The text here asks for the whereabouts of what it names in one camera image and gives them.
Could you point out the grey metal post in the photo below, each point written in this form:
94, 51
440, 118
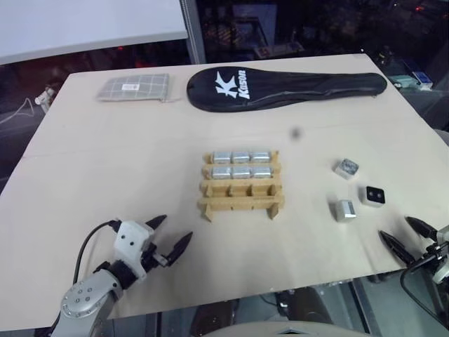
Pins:
193, 31

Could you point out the grey checked cloth pouch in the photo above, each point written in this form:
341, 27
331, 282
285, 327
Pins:
137, 87

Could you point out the grey robot torso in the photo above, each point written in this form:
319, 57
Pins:
280, 331

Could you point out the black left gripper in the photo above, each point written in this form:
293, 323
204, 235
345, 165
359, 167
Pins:
152, 258

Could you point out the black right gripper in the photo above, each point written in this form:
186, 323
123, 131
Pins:
429, 255

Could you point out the black Kason racket bag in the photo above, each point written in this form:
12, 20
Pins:
280, 89

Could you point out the white board panel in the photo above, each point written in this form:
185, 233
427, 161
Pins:
87, 24

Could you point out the small white background device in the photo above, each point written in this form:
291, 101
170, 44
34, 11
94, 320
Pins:
45, 95

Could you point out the wooden slotted rack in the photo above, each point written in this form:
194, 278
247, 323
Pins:
242, 203

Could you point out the white block with black face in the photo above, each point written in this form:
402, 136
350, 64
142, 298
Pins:
374, 196

